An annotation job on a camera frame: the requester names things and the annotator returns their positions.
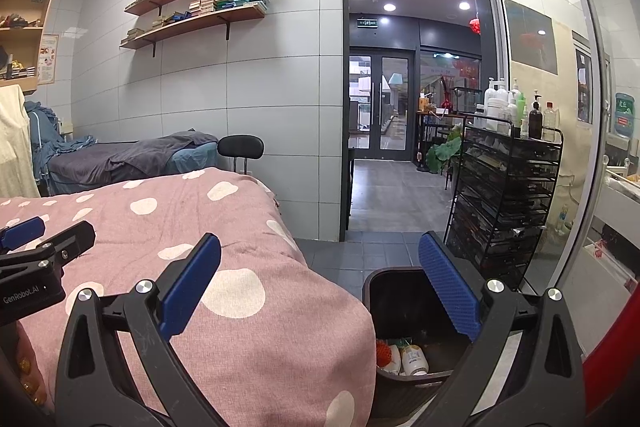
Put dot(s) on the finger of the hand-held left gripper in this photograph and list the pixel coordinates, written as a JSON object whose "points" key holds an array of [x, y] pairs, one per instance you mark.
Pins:
{"points": [[22, 231], [75, 237]]}

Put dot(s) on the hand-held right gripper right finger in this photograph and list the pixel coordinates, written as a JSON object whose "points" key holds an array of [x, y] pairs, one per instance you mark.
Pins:
{"points": [[450, 287]]}

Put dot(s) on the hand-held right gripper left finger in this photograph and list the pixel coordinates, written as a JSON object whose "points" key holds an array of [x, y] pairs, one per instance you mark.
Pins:
{"points": [[190, 287]]}

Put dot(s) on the black trash bin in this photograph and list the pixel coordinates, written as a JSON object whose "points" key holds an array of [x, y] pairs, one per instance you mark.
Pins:
{"points": [[400, 307]]}

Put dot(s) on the orange and white juice bottle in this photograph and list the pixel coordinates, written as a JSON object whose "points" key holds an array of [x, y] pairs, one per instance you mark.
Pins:
{"points": [[414, 359]]}

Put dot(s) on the orange foam fruit net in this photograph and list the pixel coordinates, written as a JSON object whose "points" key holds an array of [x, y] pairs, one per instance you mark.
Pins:
{"points": [[383, 353]]}

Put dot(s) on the person's left hand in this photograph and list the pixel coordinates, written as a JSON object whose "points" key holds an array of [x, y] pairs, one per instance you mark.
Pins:
{"points": [[32, 372]]}

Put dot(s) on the pink white-spotted blanket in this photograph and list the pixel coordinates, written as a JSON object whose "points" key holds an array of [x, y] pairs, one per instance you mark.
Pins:
{"points": [[150, 257]]}

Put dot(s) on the grey blanket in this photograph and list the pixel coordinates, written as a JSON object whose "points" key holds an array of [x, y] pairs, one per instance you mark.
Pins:
{"points": [[110, 162]]}

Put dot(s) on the cream towel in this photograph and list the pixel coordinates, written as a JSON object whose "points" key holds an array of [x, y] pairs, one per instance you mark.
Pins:
{"points": [[15, 142]]}

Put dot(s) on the blue cloth pile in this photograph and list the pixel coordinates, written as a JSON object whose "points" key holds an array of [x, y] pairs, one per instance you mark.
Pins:
{"points": [[42, 127]]}

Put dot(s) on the light blue bed cover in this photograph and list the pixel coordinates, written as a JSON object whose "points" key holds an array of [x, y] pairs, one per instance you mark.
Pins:
{"points": [[195, 157]]}

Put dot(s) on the green leafy plant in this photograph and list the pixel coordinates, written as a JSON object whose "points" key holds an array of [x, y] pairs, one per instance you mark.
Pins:
{"points": [[442, 152]]}

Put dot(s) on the black chair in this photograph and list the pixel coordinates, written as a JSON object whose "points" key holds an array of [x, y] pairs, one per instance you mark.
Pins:
{"points": [[240, 146]]}

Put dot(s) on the black metal table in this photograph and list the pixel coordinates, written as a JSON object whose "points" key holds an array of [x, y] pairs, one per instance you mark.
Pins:
{"points": [[430, 117]]}

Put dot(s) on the white jar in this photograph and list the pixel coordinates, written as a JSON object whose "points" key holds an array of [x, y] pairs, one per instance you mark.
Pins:
{"points": [[480, 117]]}

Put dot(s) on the dark brown pump bottle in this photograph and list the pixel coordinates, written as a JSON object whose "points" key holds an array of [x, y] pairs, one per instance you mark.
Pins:
{"points": [[535, 122]]}

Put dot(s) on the glass double door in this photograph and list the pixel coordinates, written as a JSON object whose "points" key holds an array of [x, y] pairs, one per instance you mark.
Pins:
{"points": [[395, 107]]}

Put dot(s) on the large white pump bottle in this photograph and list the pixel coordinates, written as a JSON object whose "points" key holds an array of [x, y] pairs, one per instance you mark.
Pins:
{"points": [[491, 102]]}

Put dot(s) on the green bottle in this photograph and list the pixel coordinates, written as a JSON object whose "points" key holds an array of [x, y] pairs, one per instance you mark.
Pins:
{"points": [[522, 109]]}

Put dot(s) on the clear bottle red cap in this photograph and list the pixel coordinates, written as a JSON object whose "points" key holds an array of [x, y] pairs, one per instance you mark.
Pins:
{"points": [[550, 122]]}

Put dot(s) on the blue water jug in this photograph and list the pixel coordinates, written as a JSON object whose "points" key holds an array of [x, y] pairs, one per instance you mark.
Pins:
{"points": [[625, 117]]}

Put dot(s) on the dark framed board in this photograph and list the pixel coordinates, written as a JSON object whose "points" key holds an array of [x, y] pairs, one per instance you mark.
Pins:
{"points": [[584, 79]]}

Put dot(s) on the red hanging ornament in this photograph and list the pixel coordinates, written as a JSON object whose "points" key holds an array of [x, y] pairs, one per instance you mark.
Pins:
{"points": [[474, 26]]}

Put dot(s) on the green exit sign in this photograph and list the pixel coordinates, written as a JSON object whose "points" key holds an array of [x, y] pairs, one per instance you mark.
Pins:
{"points": [[366, 24]]}

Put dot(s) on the wall poster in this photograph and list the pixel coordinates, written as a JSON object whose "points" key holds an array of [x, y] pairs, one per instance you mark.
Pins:
{"points": [[48, 59]]}

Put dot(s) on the dark door frame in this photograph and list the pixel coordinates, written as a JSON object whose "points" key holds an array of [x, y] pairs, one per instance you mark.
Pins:
{"points": [[345, 107]]}

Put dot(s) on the wooden wall cabinet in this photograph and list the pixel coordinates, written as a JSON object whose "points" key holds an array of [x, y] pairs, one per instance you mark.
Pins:
{"points": [[47, 7]]}

